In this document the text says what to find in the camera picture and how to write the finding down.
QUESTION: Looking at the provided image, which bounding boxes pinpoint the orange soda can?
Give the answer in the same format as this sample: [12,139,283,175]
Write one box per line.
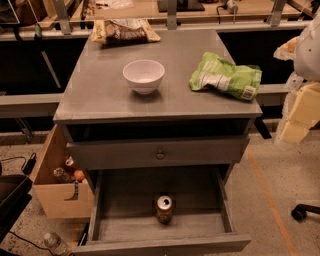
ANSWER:
[156,195,173,225]

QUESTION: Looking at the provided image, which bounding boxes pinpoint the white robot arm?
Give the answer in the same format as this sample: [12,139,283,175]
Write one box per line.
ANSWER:
[274,12,320,144]

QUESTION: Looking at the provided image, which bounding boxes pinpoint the grey drawer cabinet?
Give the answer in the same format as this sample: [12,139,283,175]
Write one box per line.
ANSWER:
[53,29,264,256]

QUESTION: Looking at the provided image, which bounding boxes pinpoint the grey top drawer with knob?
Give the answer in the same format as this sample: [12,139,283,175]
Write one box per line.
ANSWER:
[67,136,249,170]

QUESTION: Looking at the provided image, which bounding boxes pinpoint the open grey middle drawer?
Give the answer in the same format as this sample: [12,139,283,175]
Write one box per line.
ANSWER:
[73,166,251,256]

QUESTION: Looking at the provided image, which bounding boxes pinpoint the red white can in box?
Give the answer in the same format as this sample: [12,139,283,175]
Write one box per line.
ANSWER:
[65,157,76,172]

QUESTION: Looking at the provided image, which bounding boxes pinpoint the white bowl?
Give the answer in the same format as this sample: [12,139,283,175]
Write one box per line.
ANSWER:
[123,60,165,95]

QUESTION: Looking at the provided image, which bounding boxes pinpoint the orange fruit in box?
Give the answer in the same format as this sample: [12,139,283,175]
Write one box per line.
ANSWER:
[74,170,85,182]

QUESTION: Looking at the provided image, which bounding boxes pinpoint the green snack bag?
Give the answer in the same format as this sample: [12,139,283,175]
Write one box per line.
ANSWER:
[189,52,262,101]

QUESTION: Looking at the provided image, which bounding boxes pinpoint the brown yellow snack bag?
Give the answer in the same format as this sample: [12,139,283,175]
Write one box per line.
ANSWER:
[90,18,161,44]

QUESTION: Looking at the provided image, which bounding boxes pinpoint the glass bottle in box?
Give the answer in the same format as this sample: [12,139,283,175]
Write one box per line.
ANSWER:
[53,167,72,183]

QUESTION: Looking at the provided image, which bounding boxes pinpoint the wooden box on floor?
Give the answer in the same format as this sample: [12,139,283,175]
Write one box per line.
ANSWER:
[31,125,94,218]

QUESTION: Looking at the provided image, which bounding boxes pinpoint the black power adapter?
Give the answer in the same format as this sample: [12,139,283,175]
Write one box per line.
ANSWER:
[22,153,37,175]

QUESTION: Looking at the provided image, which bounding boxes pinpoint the clear plastic water bottle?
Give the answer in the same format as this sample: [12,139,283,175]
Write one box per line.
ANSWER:
[44,232,68,256]

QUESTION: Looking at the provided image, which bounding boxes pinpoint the black chair seat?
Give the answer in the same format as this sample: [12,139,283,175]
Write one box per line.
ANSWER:
[0,175,32,242]

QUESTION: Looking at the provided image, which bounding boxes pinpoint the black office chair base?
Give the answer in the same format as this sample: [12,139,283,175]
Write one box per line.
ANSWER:
[291,204,320,222]

